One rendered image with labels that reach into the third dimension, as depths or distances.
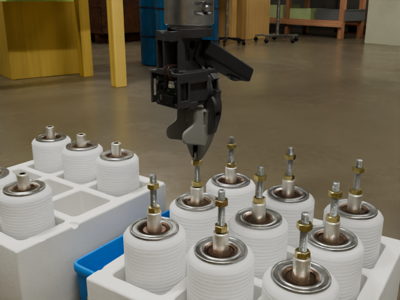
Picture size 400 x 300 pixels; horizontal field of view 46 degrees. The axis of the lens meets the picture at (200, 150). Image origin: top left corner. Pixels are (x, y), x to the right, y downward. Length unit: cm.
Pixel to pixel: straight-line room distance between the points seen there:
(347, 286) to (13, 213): 57
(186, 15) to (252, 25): 665
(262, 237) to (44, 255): 40
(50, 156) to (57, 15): 279
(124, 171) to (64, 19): 299
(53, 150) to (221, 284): 68
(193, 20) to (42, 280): 53
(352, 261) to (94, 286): 38
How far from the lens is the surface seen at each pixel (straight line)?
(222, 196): 63
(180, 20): 70
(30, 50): 387
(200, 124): 74
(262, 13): 747
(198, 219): 78
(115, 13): 327
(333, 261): 69
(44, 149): 120
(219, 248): 66
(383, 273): 80
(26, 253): 88
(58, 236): 91
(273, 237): 73
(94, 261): 96
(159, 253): 70
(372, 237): 81
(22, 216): 90
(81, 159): 111
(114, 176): 103
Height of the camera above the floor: 59
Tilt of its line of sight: 18 degrees down
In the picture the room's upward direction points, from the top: straight up
